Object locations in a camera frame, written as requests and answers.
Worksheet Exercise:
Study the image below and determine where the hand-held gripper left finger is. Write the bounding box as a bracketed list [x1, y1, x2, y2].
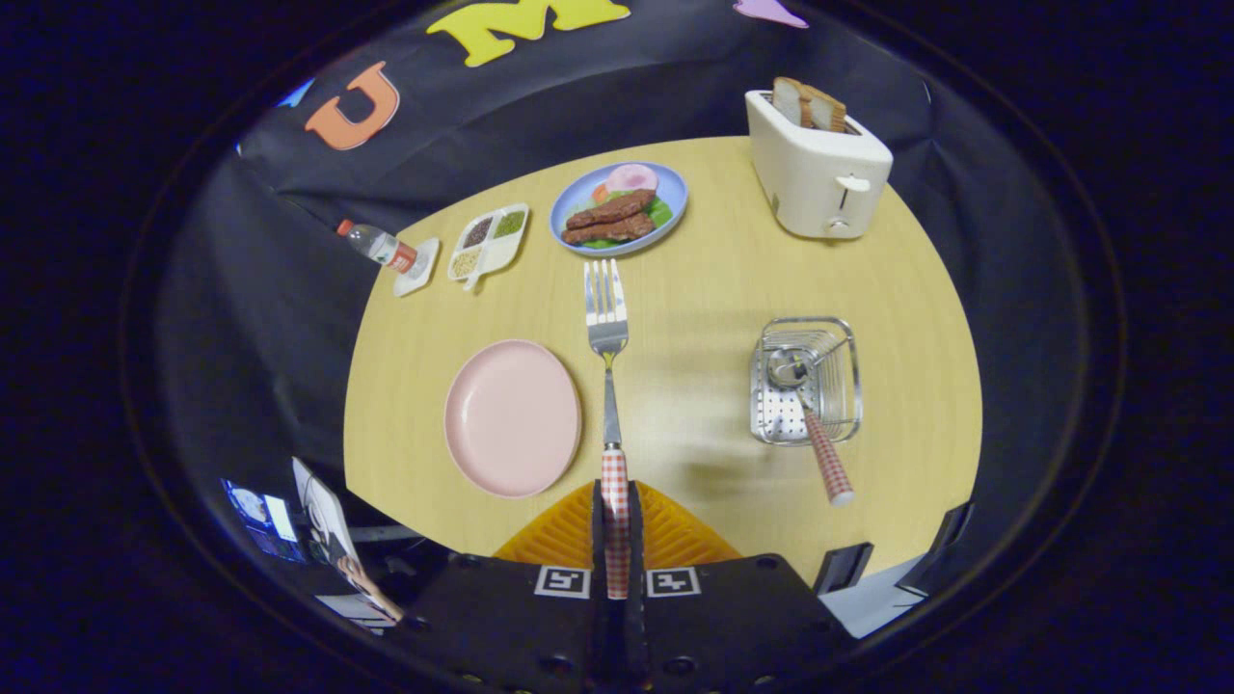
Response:
[397, 482, 618, 691]

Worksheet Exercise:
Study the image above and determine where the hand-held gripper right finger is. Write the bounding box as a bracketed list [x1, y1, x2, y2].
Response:
[622, 482, 854, 691]

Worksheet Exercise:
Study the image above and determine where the spoon with checked handle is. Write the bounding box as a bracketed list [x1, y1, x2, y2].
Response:
[767, 349, 856, 508]

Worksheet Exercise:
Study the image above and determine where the fork with checked handle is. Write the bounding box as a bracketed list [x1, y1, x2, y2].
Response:
[583, 258, 632, 601]

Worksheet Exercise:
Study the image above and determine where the pink round plate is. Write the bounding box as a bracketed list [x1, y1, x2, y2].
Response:
[443, 339, 583, 499]

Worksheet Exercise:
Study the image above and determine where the black table clamp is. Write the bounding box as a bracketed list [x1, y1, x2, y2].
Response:
[901, 501, 975, 594]
[813, 542, 874, 596]

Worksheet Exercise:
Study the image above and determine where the brown meat strip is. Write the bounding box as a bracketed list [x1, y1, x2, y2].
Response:
[561, 212, 656, 245]
[565, 189, 657, 230]

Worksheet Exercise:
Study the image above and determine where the white divided condiment tray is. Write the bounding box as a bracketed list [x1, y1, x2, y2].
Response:
[446, 202, 530, 292]

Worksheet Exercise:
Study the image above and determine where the small white square dish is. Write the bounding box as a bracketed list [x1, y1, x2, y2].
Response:
[393, 237, 442, 298]

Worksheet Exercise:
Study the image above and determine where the blue lit screen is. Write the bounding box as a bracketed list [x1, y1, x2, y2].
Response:
[222, 479, 300, 565]

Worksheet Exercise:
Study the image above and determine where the blue oval plate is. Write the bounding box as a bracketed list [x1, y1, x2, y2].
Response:
[549, 161, 689, 258]

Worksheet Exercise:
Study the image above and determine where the small red label bottle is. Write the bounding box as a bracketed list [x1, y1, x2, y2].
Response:
[335, 219, 418, 274]

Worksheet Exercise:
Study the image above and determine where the pink ham slice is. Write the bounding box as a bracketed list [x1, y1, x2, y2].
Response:
[604, 163, 660, 194]

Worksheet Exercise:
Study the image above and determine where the white toaster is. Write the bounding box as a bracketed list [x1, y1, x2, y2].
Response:
[744, 89, 895, 240]

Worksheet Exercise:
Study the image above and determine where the toast bread slice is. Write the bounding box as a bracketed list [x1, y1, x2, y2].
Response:
[800, 85, 847, 134]
[771, 77, 816, 128]

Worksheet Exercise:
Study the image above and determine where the metal wire basket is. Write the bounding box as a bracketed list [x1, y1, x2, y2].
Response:
[749, 316, 864, 446]

